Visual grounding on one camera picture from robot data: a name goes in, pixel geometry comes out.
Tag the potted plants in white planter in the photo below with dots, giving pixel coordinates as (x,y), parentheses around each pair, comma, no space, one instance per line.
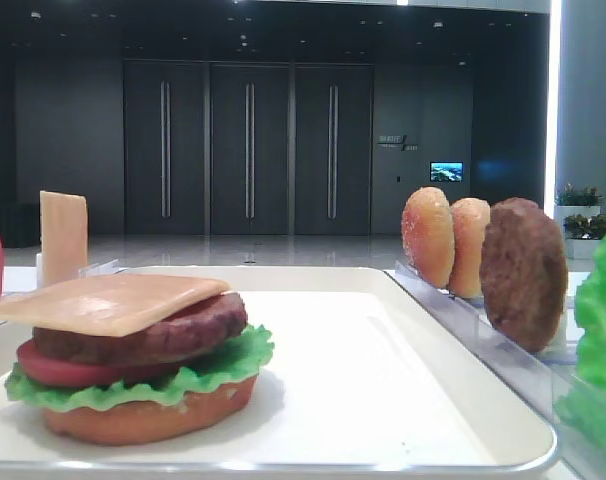
(583,224)

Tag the orange cheese slice on burger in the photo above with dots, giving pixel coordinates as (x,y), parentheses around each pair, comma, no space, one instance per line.
(113,305)

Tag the upright orange cheese slice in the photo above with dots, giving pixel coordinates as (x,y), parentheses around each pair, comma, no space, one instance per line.
(64,236)

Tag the upright brown meat patty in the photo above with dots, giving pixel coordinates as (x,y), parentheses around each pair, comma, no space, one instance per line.
(523,273)

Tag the upright green lettuce leaf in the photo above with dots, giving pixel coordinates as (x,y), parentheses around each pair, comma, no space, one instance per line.
(598,350)

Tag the small wall display screen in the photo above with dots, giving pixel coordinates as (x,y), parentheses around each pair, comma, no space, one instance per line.
(446,172)

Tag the white rectangular tray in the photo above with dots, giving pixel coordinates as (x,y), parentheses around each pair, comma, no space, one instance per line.
(364,383)

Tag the bottom burger bun half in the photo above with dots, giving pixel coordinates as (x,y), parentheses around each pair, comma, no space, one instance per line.
(144,422)

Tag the brown meat patty in burger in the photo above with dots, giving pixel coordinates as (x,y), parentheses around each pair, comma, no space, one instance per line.
(191,332)

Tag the red tomato slice in burger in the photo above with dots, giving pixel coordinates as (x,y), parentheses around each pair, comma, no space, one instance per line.
(59,373)

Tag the green lettuce leaf in burger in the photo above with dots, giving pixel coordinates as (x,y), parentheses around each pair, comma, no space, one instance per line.
(235,361)

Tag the sesame top bun half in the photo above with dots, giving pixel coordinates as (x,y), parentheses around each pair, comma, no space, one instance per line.
(428,235)

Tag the clear acrylic rail right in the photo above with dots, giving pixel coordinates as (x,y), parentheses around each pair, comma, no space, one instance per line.
(547,381)

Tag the upright bun half right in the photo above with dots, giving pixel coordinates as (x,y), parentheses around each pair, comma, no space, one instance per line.
(470,218)

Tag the white pusher block cheese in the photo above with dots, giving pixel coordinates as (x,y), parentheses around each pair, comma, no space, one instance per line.
(39,270)

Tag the dark triple door panels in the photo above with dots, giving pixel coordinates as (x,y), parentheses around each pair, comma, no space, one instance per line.
(240,149)

